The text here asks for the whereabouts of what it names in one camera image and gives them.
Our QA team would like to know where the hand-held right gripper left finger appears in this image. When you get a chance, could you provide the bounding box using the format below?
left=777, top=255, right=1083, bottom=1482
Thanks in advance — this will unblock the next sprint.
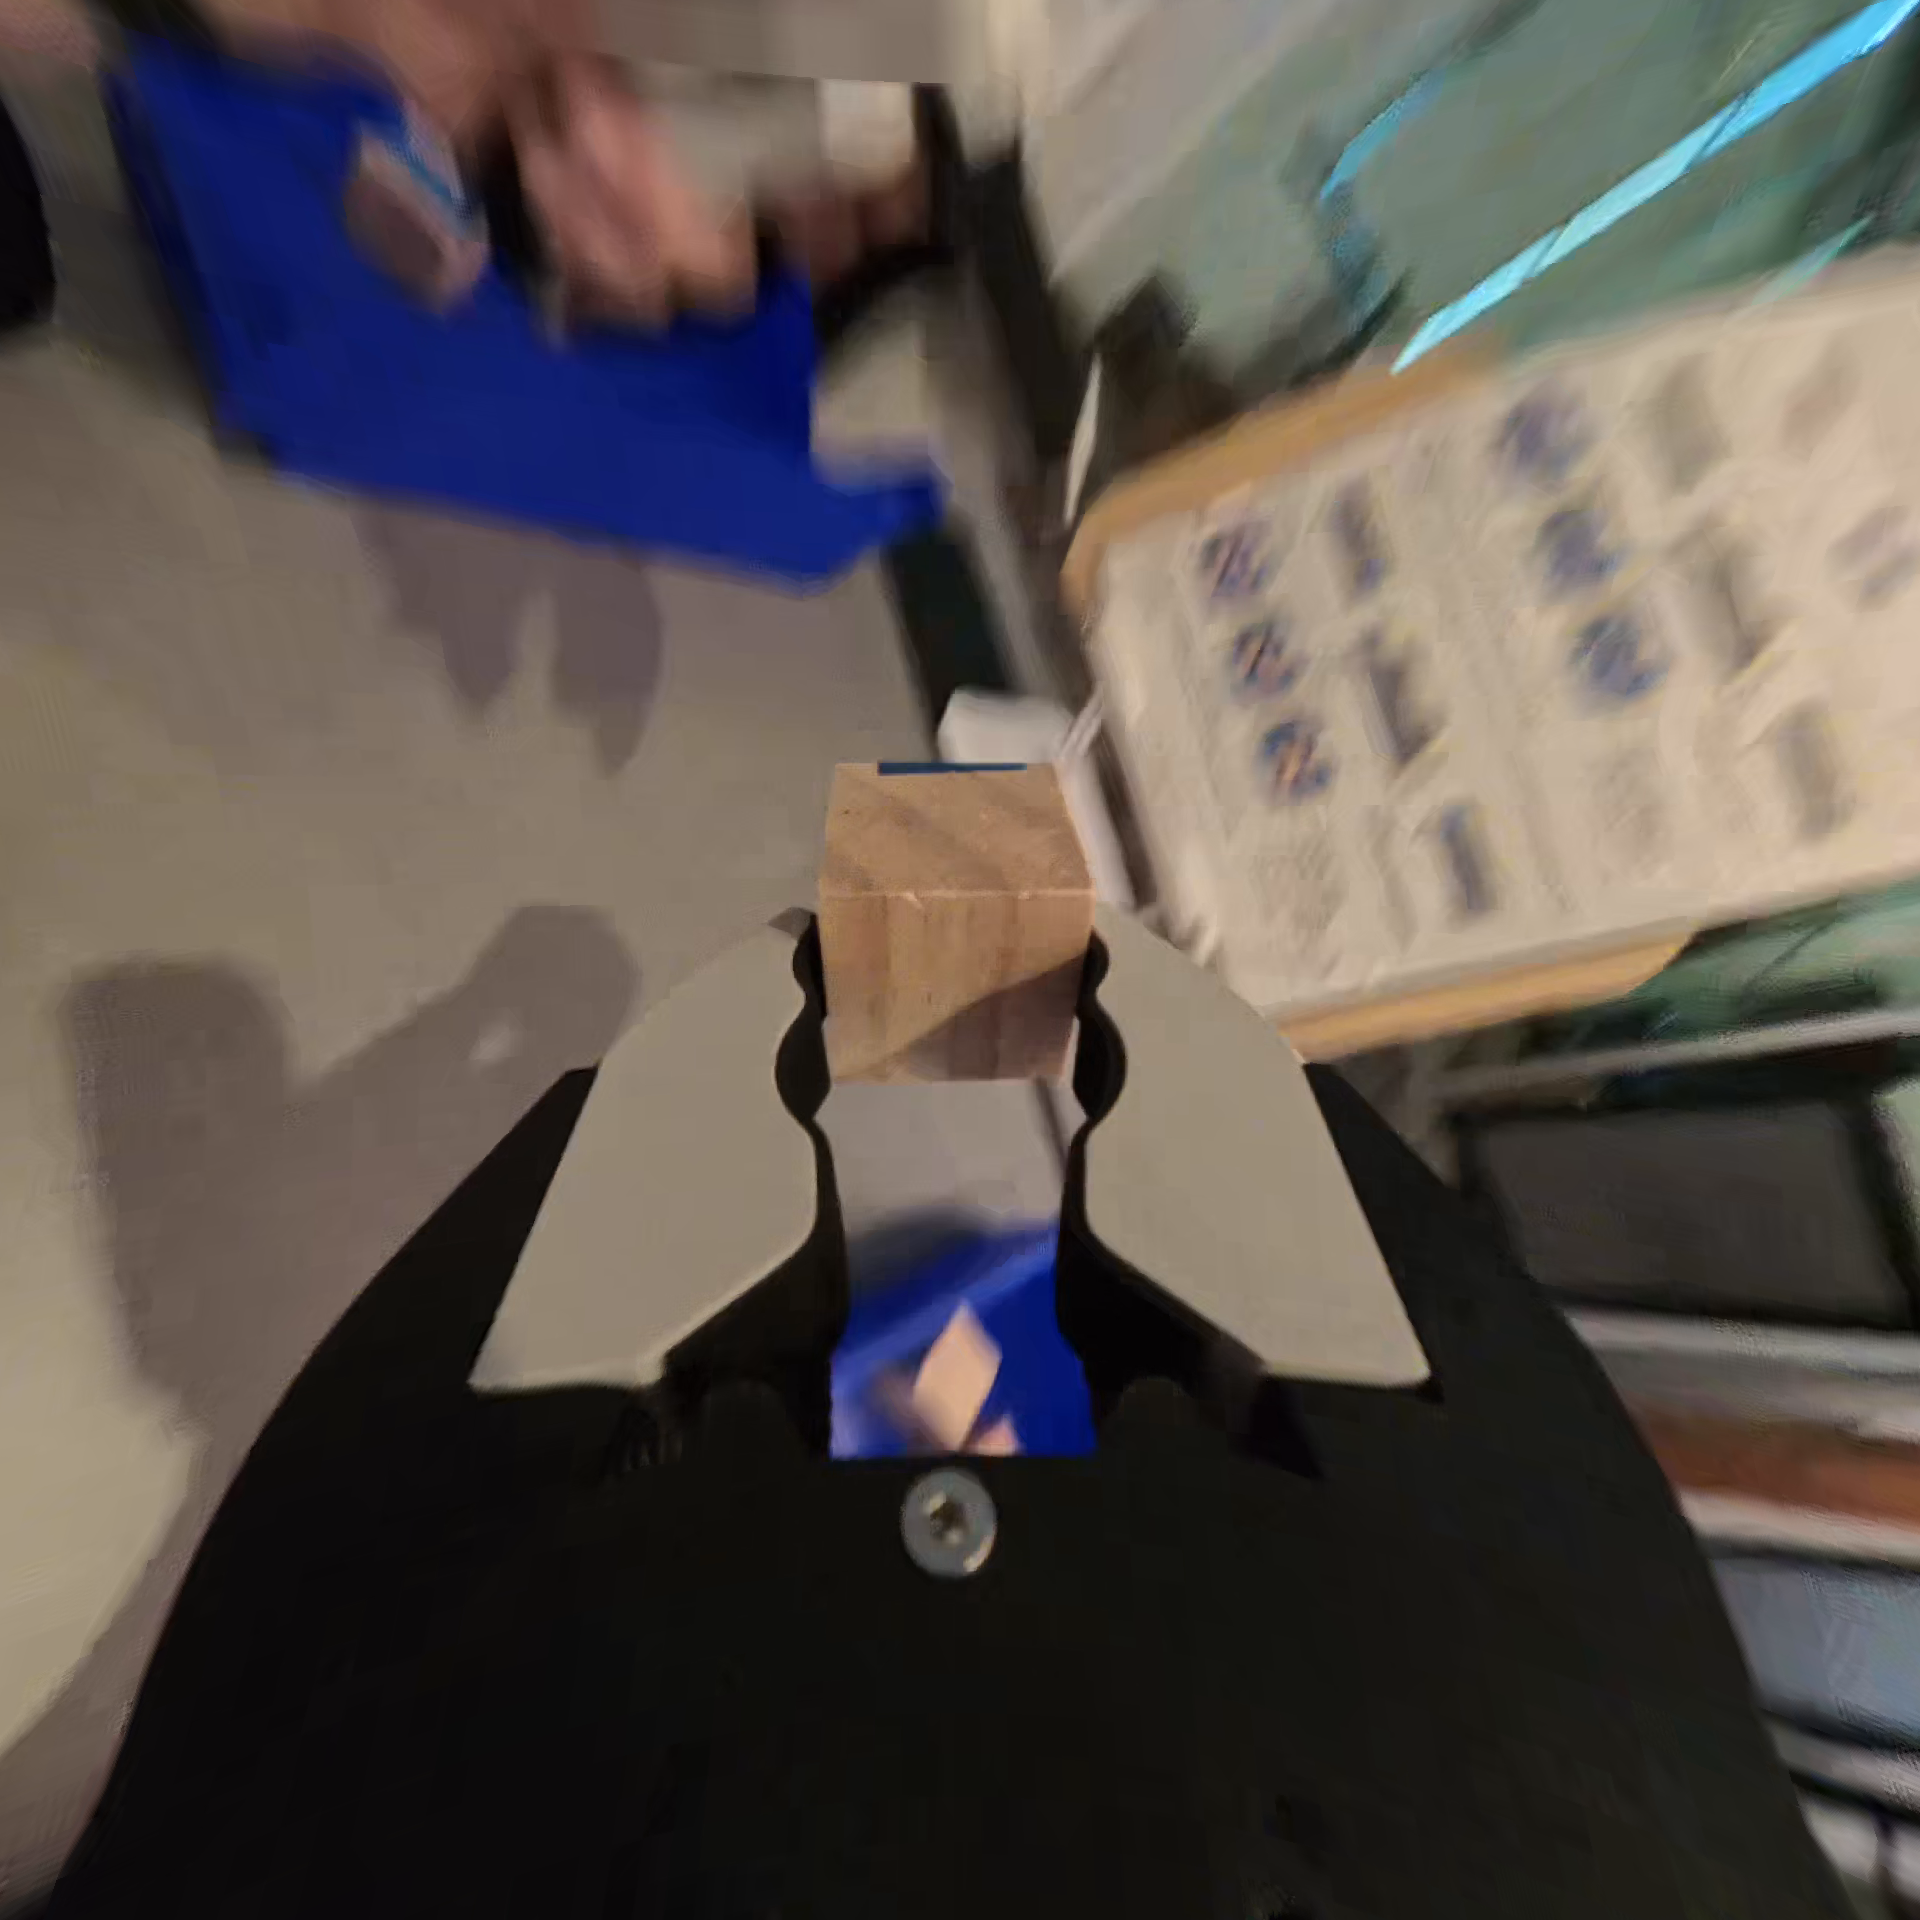
left=470, top=903, right=842, bottom=1465

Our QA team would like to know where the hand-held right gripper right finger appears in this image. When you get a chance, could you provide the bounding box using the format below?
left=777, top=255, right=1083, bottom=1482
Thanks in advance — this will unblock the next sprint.
left=1054, top=902, right=1432, bottom=1465

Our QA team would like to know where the blue plastic bin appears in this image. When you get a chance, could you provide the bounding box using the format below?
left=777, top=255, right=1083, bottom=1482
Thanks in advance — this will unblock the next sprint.
left=831, top=1223, right=1098, bottom=1462
left=106, top=31, right=947, bottom=586

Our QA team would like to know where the person's left hand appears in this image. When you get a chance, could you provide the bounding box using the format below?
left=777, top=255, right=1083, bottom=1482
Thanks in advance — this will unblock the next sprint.
left=497, top=37, right=769, bottom=333

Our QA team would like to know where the dark screen panel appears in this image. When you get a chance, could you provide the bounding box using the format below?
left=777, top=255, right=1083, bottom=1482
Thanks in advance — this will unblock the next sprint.
left=1463, top=1102, right=1913, bottom=1329

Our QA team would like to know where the printed instruction sheet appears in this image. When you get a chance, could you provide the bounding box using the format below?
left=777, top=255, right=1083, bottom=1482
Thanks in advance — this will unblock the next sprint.
left=1088, top=257, right=1920, bottom=1008

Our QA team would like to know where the wooden sign board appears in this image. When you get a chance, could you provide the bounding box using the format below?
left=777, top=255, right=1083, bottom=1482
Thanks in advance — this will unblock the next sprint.
left=1063, top=337, right=1697, bottom=1058

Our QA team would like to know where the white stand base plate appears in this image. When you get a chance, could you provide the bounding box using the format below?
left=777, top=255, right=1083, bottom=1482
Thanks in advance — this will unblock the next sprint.
left=937, top=691, right=1143, bottom=903

